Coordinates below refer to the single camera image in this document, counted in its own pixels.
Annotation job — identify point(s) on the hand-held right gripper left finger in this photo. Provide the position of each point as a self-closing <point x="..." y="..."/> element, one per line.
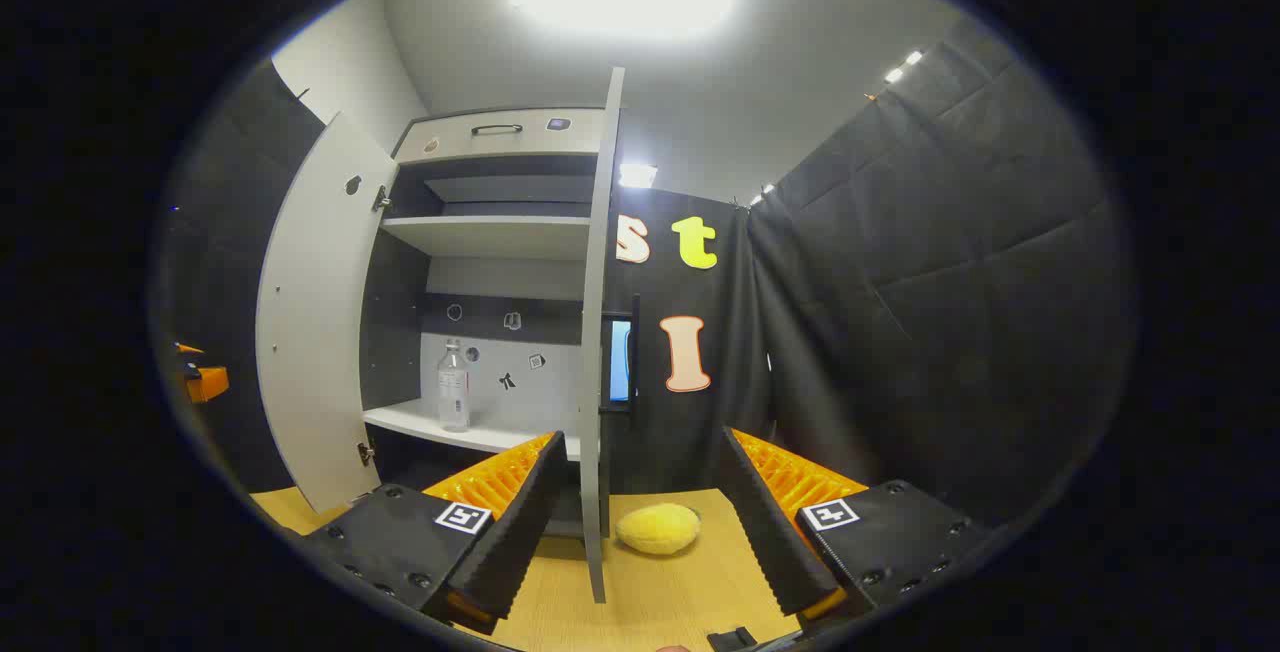
<point x="520" y="522"/>

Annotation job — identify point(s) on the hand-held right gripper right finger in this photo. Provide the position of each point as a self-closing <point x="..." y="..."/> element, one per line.
<point x="765" y="522"/>

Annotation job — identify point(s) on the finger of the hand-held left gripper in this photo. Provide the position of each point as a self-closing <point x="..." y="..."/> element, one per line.
<point x="207" y="384"/>

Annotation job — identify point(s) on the grey cabinet door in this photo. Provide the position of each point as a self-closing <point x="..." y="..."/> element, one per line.
<point x="320" y="332"/>
<point x="597" y="332"/>

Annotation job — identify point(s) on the clear plastic bottle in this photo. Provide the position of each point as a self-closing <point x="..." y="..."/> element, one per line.
<point x="453" y="392"/>

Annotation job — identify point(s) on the grey cabinet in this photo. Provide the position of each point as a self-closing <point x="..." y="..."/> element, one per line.
<point x="490" y="237"/>

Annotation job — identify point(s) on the yellow round plush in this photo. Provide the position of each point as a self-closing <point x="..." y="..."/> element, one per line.
<point x="657" y="529"/>

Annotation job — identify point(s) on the black backdrop cloth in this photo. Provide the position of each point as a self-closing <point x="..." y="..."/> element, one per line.
<point x="950" y="282"/>

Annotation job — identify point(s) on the small ceiling light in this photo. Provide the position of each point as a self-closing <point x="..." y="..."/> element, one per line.
<point x="903" y="67"/>
<point x="637" y="176"/>
<point x="762" y="194"/>

